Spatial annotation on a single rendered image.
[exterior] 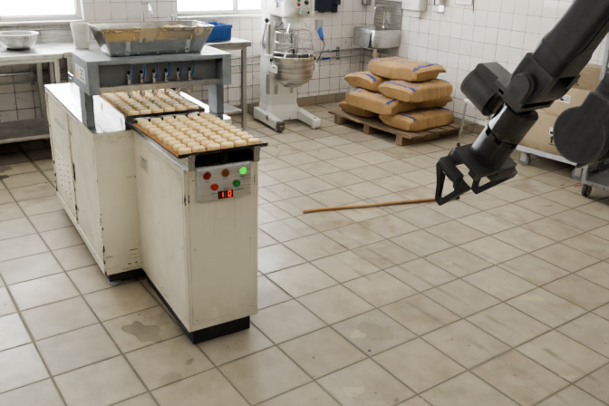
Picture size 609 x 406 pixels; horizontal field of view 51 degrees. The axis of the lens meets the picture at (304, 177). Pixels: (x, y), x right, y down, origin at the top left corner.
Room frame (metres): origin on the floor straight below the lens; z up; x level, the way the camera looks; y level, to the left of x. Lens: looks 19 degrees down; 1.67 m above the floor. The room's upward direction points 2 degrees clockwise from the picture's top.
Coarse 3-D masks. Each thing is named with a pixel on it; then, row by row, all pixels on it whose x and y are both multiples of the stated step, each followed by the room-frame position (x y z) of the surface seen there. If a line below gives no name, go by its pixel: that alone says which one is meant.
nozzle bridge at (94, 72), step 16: (208, 48) 3.45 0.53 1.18; (80, 64) 3.04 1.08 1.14; (96, 64) 2.94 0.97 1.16; (112, 64) 2.98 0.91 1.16; (128, 64) 3.10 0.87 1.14; (160, 64) 3.19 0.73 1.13; (176, 64) 3.23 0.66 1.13; (192, 64) 3.27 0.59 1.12; (208, 64) 3.32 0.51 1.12; (224, 64) 3.27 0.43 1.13; (80, 80) 3.07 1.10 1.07; (96, 80) 2.94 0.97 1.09; (112, 80) 3.06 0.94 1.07; (144, 80) 3.14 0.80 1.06; (160, 80) 3.18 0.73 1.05; (192, 80) 3.24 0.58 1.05; (208, 80) 3.26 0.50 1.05; (224, 80) 3.27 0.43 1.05; (80, 96) 3.10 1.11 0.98; (208, 96) 3.46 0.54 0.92
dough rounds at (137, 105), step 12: (108, 96) 3.37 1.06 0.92; (120, 96) 3.40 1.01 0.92; (132, 96) 3.39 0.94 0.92; (144, 96) 3.42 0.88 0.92; (156, 96) 3.45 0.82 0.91; (168, 96) 3.48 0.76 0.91; (180, 96) 3.42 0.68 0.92; (120, 108) 3.17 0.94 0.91; (132, 108) 3.20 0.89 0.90; (144, 108) 3.12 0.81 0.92; (156, 108) 3.14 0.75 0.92; (168, 108) 3.14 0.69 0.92; (180, 108) 3.15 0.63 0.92; (192, 108) 3.18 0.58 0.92
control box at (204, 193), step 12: (204, 168) 2.47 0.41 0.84; (216, 168) 2.47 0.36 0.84; (228, 168) 2.50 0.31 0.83; (240, 168) 2.52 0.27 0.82; (204, 180) 2.44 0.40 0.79; (216, 180) 2.47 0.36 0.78; (228, 180) 2.50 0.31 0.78; (240, 180) 2.53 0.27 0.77; (204, 192) 2.44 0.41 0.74; (216, 192) 2.47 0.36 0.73; (240, 192) 2.52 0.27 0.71
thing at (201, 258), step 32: (160, 160) 2.66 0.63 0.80; (224, 160) 2.56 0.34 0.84; (160, 192) 2.68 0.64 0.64; (192, 192) 2.45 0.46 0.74; (256, 192) 2.60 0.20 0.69; (160, 224) 2.70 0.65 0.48; (192, 224) 2.44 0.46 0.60; (224, 224) 2.52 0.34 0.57; (256, 224) 2.60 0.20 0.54; (160, 256) 2.72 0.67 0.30; (192, 256) 2.44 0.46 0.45; (224, 256) 2.52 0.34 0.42; (256, 256) 2.60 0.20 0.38; (160, 288) 2.75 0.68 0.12; (192, 288) 2.44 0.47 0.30; (224, 288) 2.52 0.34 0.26; (256, 288) 2.60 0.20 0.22; (192, 320) 2.44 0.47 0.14; (224, 320) 2.52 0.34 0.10
